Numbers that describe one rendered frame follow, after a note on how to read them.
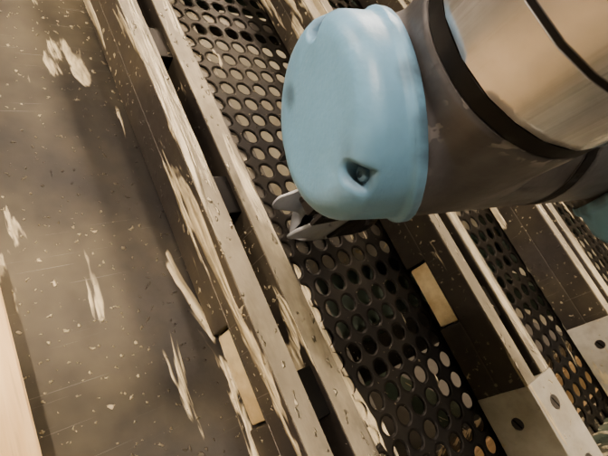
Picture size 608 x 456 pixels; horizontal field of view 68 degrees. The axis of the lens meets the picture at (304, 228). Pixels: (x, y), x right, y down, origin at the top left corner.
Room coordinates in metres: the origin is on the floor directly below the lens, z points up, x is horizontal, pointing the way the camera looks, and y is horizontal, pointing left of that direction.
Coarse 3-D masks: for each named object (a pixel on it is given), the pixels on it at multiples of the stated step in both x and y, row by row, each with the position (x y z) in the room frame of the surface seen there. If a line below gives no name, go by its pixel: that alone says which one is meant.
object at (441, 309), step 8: (424, 264) 0.55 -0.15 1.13; (416, 272) 0.56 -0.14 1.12; (424, 272) 0.55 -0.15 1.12; (416, 280) 0.56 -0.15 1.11; (424, 280) 0.55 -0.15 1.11; (432, 280) 0.54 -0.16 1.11; (424, 288) 0.55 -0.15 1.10; (432, 288) 0.54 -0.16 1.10; (424, 296) 0.55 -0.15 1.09; (432, 296) 0.54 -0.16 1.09; (440, 296) 0.53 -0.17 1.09; (432, 304) 0.54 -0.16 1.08; (440, 304) 0.53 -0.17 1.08; (448, 304) 0.52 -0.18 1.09; (440, 312) 0.53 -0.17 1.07; (448, 312) 0.52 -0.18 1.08; (440, 320) 0.53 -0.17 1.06; (448, 320) 0.52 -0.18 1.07; (456, 320) 0.51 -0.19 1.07
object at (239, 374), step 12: (228, 336) 0.36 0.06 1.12; (228, 348) 0.36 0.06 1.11; (228, 360) 0.36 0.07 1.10; (240, 360) 0.34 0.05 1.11; (240, 372) 0.34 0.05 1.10; (240, 384) 0.35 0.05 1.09; (252, 396) 0.33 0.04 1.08; (252, 408) 0.33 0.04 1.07; (252, 420) 0.33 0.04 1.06; (264, 420) 0.32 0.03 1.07
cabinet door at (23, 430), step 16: (0, 288) 0.30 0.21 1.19; (0, 304) 0.29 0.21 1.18; (0, 320) 0.29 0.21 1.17; (0, 336) 0.28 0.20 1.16; (0, 352) 0.28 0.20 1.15; (0, 368) 0.27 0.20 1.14; (16, 368) 0.27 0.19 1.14; (0, 384) 0.26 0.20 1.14; (16, 384) 0.27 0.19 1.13; (0, 400) 0.26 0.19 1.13; (16, 400) 0.26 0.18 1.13; (0, 416) 0.25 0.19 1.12; (16, 416) 0.26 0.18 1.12; (32, 416) 0.26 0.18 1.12; (0, 432) 0.25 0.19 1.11; (16, 432) 0.25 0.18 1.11; (32, 432) 0.25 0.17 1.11; (0, 448) 0.24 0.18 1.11; (16, 448) 0.24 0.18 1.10; (32, 448) 0.25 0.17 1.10
